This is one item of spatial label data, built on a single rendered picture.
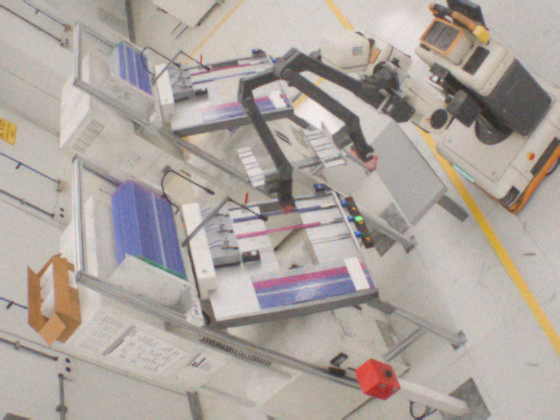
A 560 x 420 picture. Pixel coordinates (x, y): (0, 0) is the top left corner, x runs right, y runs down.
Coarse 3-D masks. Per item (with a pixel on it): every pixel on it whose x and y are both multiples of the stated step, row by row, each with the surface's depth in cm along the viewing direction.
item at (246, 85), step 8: (320, 56) 312; (264, 72) 310; (272, 72) 309; (240, 80) 309; (248, 80) 305; (256, 80) 308; (264, 80) 309; (272, 80) 310; (240, 88) 309; (248, 88) 306; (256, 88) 309; (240, 96) 310; (248, 96) 307
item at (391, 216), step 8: (296, 168) 369; (296, 176) 371; (304, 176) 373; (312, 176) 378; (304, 184) 376; (312, 184) 378; (328, 184) 388; (392, 208) 421; (376, 216) 411; (384, 216) 424; (392, 216) 419; (400, 216) 414; (368, 224) 407; (392, 224) 416; (400, 224) 411; (408, 224) 407; (400, 232) 408; (376, 240) 420; (384, 240) 415; (392, 240) 410; (376, 248) 417; (384, 248) 412
